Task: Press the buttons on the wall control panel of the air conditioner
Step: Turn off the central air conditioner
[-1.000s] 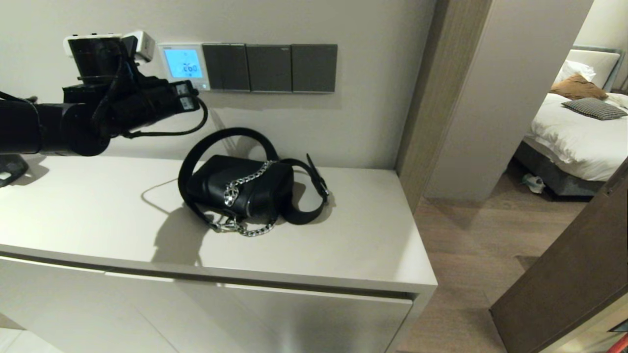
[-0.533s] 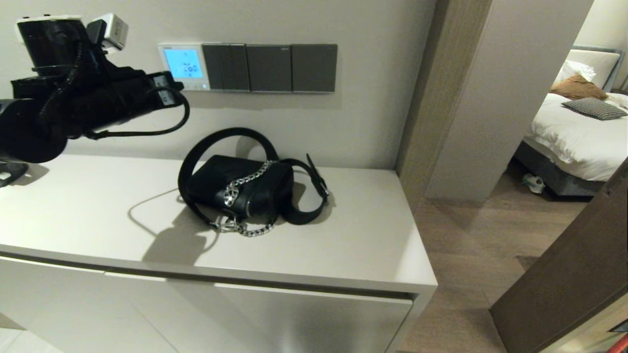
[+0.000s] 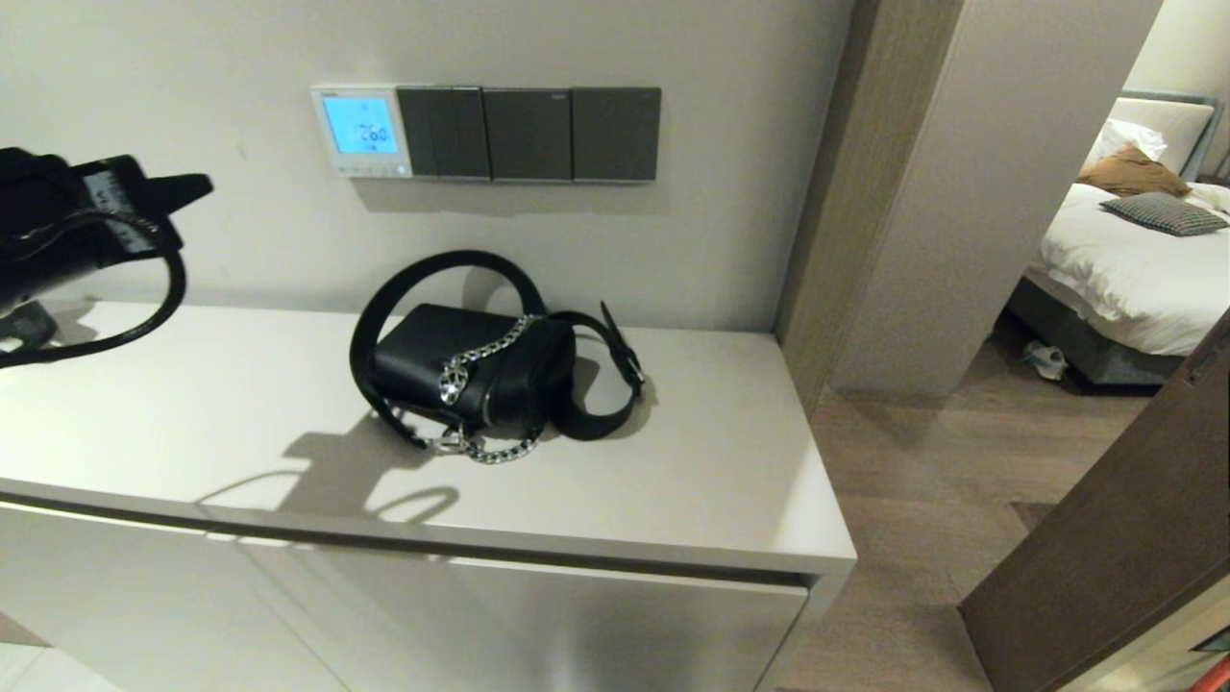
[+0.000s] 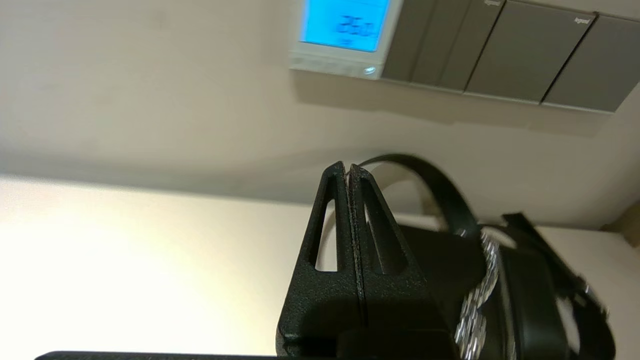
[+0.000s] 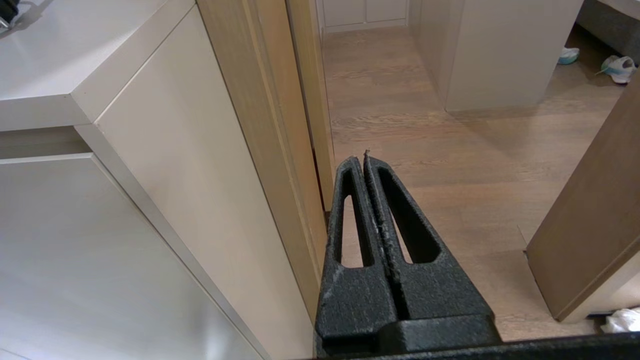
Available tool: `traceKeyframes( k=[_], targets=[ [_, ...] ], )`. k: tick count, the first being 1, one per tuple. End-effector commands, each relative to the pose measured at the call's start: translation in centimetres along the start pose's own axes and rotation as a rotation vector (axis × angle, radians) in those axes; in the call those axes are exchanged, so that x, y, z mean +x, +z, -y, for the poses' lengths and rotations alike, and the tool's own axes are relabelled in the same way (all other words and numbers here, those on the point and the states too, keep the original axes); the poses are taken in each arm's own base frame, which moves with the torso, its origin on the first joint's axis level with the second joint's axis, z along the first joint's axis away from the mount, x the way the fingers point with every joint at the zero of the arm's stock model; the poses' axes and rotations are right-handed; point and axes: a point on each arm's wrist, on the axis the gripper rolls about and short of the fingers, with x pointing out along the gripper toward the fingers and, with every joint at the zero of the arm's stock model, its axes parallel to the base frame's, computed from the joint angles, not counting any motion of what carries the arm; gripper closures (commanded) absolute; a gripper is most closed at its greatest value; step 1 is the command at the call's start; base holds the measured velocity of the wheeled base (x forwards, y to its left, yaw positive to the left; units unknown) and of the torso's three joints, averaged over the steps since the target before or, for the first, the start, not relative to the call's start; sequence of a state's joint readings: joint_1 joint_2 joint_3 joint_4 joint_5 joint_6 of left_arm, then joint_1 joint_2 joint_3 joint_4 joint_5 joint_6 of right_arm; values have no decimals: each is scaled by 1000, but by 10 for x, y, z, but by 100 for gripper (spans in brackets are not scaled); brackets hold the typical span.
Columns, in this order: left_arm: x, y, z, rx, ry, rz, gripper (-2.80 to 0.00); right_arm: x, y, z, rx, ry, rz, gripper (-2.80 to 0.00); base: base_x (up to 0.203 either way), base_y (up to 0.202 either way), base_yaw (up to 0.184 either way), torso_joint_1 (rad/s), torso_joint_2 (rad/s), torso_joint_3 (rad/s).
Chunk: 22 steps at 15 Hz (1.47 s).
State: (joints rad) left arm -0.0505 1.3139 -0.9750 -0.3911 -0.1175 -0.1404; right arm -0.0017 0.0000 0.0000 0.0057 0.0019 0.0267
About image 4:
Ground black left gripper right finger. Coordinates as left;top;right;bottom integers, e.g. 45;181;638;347
348;164;451;332

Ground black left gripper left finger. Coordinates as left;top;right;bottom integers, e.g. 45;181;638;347
276;161;363;357

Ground white wall thermostat panel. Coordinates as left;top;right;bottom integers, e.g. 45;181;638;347
289;0;403;81

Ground white cabinet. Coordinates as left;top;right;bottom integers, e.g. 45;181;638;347
0;174;640;360

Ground black handbag with silver chain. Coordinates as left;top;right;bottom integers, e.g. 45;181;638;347
320;153;616;360

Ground grey single wall switch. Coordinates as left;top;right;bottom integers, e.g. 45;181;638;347
465;0;598;105
542;15;640;114

